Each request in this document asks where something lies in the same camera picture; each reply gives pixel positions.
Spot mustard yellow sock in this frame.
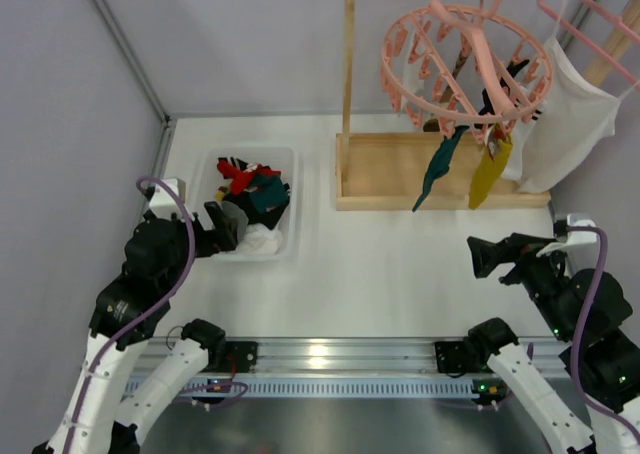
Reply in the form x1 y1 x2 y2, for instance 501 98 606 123
468 128 513 210

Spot red sock in bin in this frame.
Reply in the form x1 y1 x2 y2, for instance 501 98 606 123
217 157 281 194

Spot pink round clip hanger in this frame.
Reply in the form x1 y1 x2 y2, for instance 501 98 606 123
380 0 553 140

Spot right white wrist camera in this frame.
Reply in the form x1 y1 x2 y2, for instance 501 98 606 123
536 213 598 258

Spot left black mount plate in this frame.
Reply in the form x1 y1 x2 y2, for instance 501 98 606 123
217 341 259 374

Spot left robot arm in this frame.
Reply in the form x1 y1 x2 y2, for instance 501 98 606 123
33 202 237 453

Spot white striped sock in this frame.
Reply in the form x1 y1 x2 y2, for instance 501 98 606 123
501 100 547 181

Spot perforated cable duct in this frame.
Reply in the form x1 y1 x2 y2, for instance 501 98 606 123
178 377 506 400

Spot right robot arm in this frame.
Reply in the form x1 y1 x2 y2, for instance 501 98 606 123
453 222 639 453

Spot wooden clothes rack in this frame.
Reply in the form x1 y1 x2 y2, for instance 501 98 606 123
335 0 640 212

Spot brown striped sock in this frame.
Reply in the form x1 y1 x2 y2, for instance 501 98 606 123
422 49 469 133

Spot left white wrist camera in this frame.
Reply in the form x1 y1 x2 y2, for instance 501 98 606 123
149 178 186 219

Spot pink clothes hanger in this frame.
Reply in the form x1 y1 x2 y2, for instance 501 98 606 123
536 0 639 90

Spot black sock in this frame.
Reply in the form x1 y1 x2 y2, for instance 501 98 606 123
478 58 531 118

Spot white tank top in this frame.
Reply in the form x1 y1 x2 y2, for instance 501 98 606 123
519 38 621 193

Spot clear plastic bin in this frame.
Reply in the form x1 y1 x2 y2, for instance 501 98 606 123
188 143 299 262

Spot black mount plate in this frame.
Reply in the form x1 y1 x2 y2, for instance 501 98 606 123
217 341 259 374
434 340 474 378

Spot dark green sock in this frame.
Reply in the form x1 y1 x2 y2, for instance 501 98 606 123
411 125 469 212

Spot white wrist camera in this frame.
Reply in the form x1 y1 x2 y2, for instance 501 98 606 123
149 178 186 219
536 213 598 258

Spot right black mount plate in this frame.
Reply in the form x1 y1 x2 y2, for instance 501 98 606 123
434 340 474 378

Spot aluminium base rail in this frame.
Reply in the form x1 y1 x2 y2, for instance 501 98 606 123
119 337 571 378

